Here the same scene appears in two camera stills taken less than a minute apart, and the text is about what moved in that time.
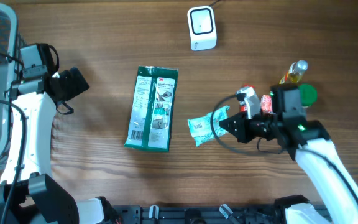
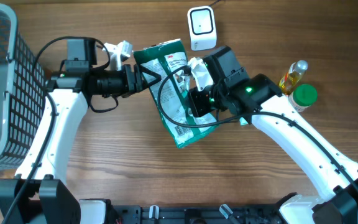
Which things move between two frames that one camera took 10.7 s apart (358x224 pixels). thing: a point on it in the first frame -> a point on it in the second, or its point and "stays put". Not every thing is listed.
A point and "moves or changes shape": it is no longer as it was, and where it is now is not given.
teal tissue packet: (201, 128) moves or changes shape
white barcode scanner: (202, 27) stays put
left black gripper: (77, 86) -> (137, 86)
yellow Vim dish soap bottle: (295, 72) stays put
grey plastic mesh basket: (2, 48) stays put
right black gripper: (242, 130) -> (197, 104)
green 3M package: (150, 118) -> (169, 59)
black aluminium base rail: (196, 214) stays put
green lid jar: (308, 94) stays put
